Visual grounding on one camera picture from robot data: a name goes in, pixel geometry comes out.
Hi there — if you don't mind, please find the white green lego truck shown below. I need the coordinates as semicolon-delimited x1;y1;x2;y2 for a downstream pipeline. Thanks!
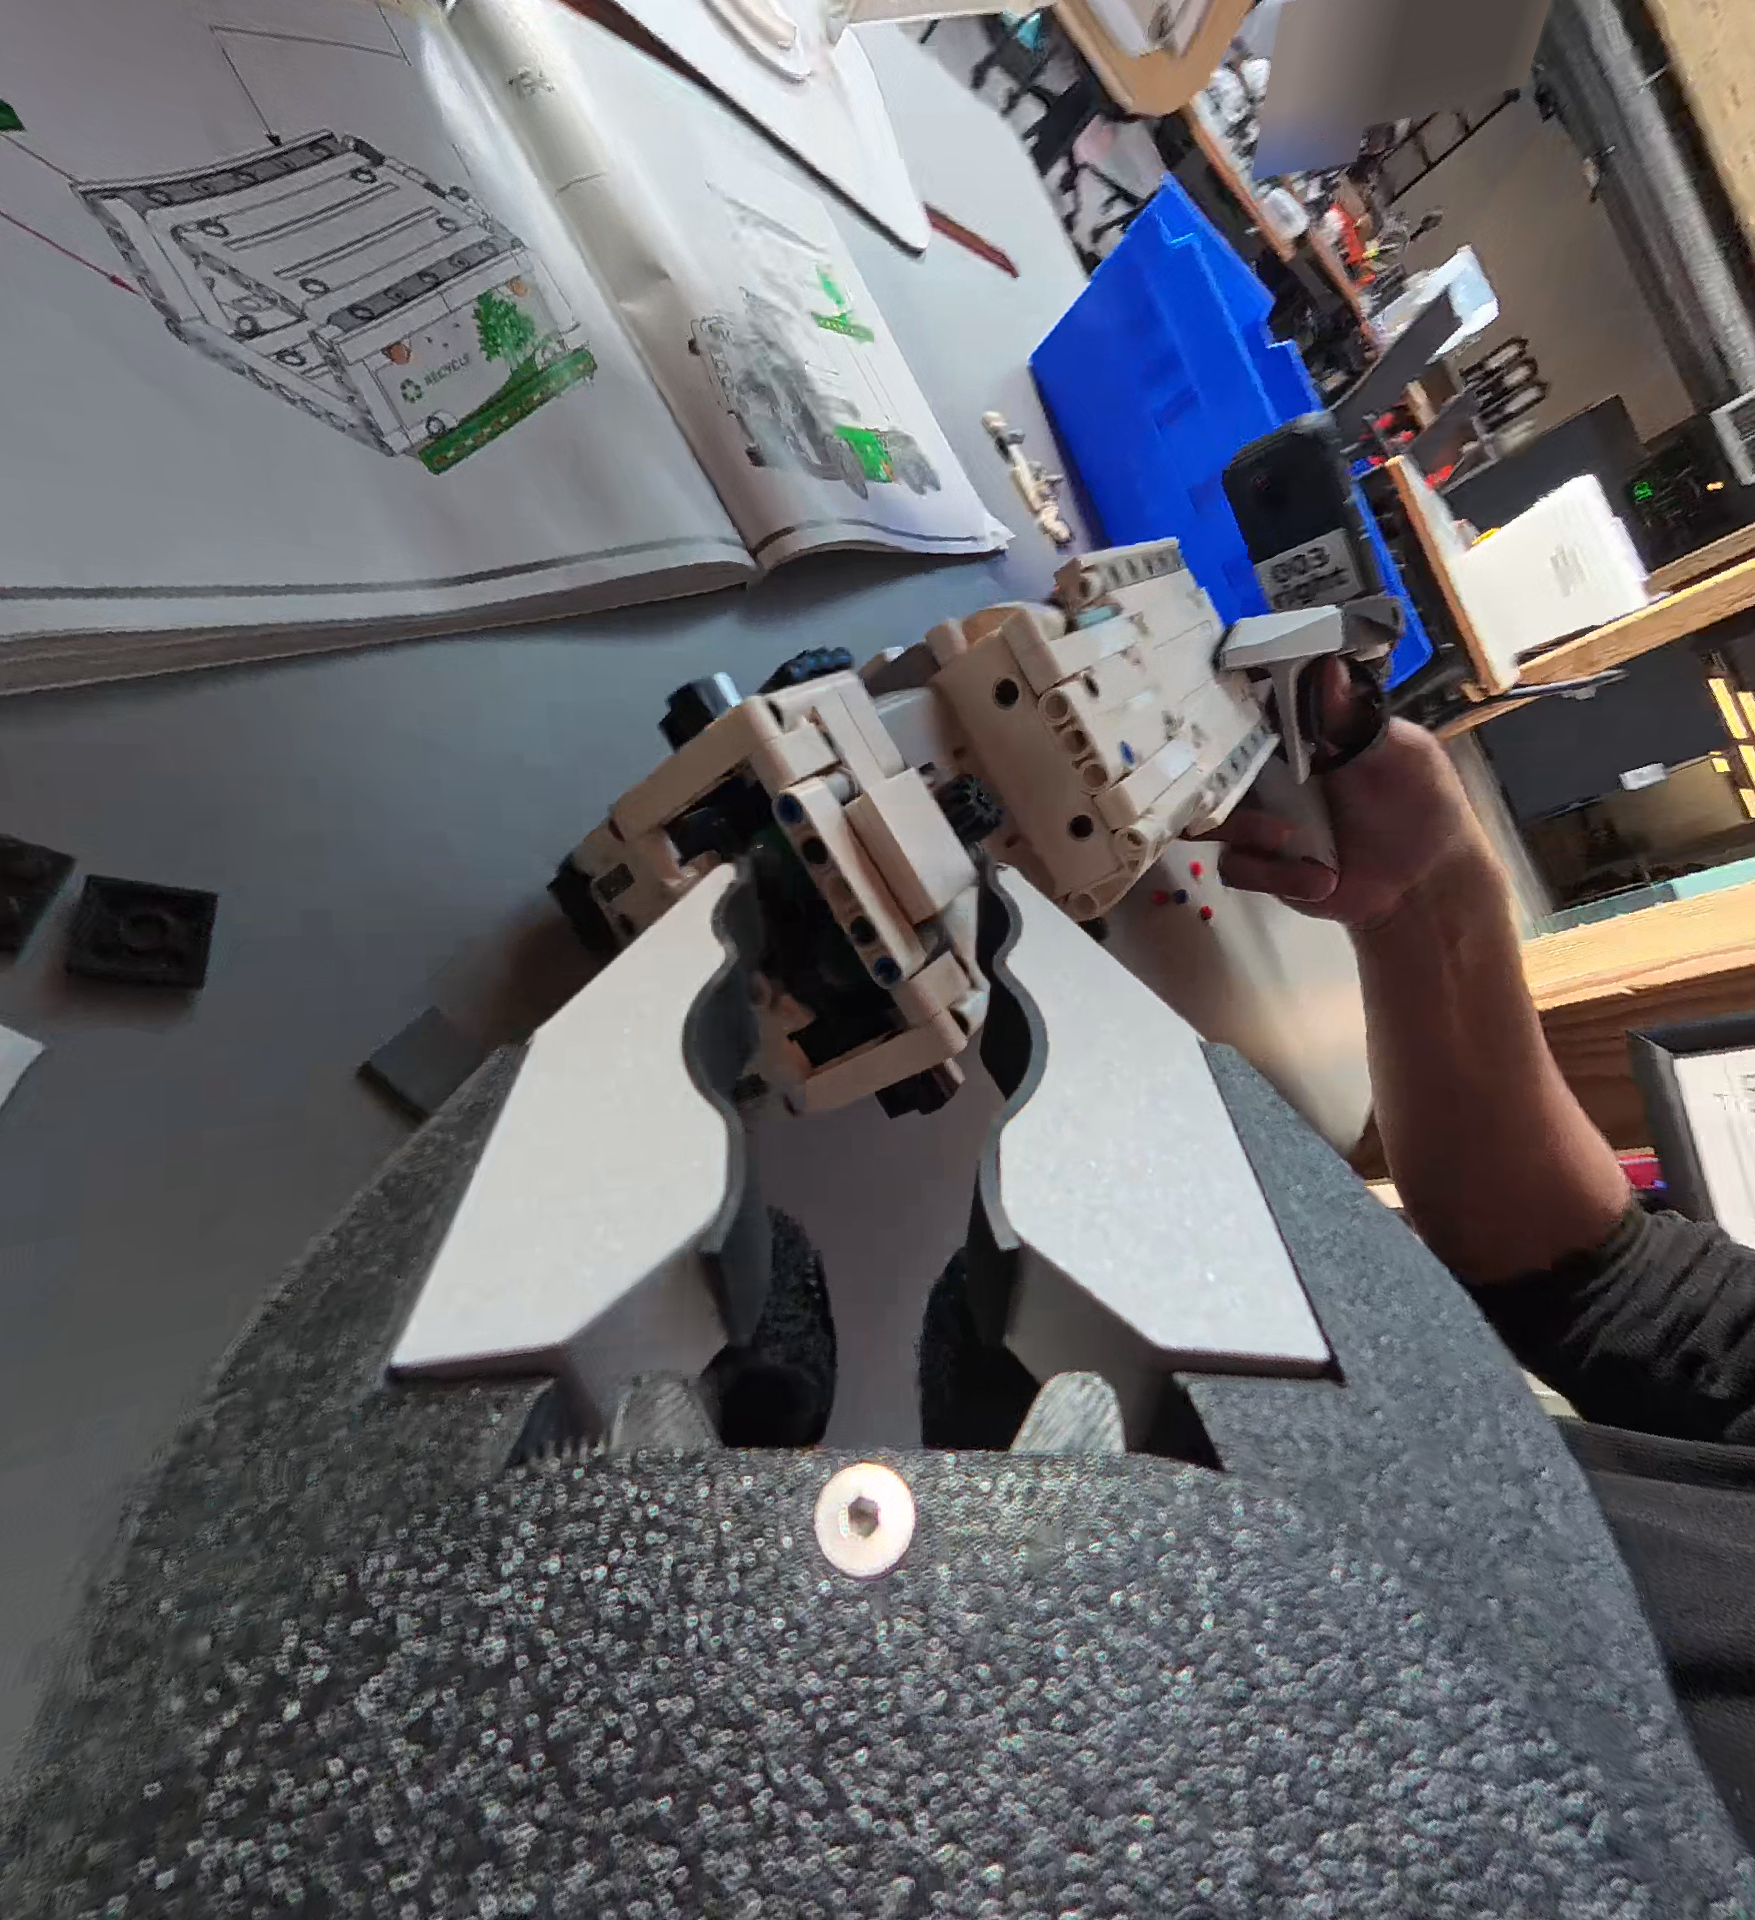
547;643;1005;1122

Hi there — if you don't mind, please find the white panel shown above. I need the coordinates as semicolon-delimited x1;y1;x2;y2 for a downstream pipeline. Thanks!
1458;474;1652;649

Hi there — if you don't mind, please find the silver ventilation duct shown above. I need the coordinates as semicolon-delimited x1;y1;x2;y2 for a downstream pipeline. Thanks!
1532;0;1755;409

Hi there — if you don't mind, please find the lego instruction booklet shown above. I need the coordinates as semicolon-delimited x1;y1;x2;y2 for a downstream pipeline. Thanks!
0;0;1017;708

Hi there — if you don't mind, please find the wooden table with black frame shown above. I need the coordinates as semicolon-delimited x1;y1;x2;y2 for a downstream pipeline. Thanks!
1379;449;1755;699

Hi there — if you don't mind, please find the dark grey lego tile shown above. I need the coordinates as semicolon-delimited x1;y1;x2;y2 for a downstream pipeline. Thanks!
357;1002;483;1122

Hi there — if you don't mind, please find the blue storage bin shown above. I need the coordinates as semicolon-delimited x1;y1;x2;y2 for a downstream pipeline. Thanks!
1029;172;1433;695

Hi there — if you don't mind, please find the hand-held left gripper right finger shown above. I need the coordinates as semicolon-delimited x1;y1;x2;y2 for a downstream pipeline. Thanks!
981;869;1339;1446

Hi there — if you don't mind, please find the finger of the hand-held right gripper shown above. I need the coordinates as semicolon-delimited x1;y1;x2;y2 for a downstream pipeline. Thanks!
1213;605;1383;674

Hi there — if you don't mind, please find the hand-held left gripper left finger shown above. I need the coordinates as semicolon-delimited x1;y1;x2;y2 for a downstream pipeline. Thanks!
385;865;751;1446

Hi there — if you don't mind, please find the person's right hand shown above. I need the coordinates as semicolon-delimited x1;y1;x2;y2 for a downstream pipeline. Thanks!
1213;715;1496;935

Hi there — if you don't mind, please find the person's right forearm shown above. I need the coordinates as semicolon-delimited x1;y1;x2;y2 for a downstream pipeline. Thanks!
1341;884;1755;1450

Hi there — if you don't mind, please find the white lego truck container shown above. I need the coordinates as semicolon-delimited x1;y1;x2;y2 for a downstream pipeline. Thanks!
925;540;1287;919

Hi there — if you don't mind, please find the black framed sign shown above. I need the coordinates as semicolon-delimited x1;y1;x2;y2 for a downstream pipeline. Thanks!
1626;1002;1755;1249

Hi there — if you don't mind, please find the pile of tan lego pieces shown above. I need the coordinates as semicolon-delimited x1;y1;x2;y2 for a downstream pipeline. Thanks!
979;409;1075;545

